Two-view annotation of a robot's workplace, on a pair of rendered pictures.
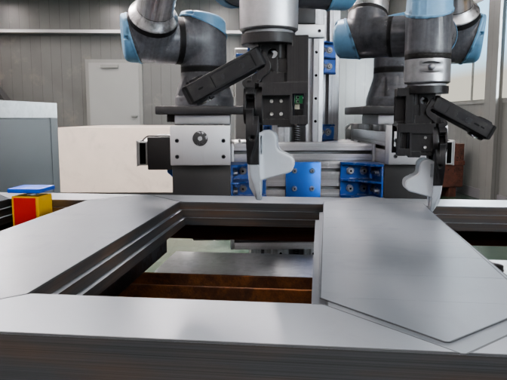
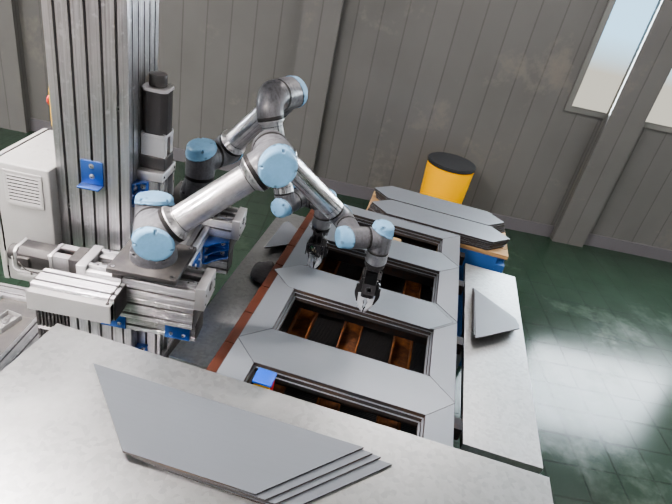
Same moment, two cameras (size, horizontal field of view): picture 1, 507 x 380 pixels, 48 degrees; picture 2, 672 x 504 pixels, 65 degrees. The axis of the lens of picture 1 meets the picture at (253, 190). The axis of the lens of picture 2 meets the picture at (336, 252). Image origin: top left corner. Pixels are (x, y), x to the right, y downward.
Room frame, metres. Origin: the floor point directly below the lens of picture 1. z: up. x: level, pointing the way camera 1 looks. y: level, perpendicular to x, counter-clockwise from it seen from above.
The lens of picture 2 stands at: (0.90, 1.55, 2.04)
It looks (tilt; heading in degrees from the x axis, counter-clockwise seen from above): 30 degrees down; 270
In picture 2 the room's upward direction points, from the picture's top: 13 degrees clockwise
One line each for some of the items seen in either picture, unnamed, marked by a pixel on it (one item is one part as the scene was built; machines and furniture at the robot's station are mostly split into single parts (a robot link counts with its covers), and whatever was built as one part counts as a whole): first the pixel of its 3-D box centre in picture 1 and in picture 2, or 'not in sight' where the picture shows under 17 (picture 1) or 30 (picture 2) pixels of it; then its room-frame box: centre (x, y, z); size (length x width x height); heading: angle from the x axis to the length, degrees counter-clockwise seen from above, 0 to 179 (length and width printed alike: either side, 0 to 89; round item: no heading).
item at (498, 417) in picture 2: not in sight; (493, 343); (0.16, -0.22, 0.73); 1.20 x 0.26 x 0.03; 83
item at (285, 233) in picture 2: not in sight; (287, 236); (1.15, -0.79, 0.70); 0.39 x 0.12 x 0.04; 83
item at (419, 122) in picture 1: (420, 122); (318, 240); (0.97, -0.28, 1.00); 0.09 x 0.08 x 0.12; 83
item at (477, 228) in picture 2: not in sight; (438, 216); (0.37, -1.17, 0.82); 0.80 x 0.40 x 0.06; 173
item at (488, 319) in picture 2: not in sight; (494, 316); (0.15, -0.37, 0.77); 0.45 x 0.20 x 0.04; 83
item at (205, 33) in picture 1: (201, 40); (154, 213); (1.48, 0.13, 1.20); 0.13 x 0.12 x 0.14; 112
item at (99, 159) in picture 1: (148, 157); not in sight; (8.03, 1.48, 0.44); 2.30 x 1.86 x 0.89; 0
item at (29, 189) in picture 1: (32, 192); (264, 379); (1.02, 0.40, 0.88); 0.06 x 0.06 x 0.02; 83
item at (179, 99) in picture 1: (204, 87); (153, 243); (1.48, 0.13, 1.09); 0.15 x 0.15 x 0.10
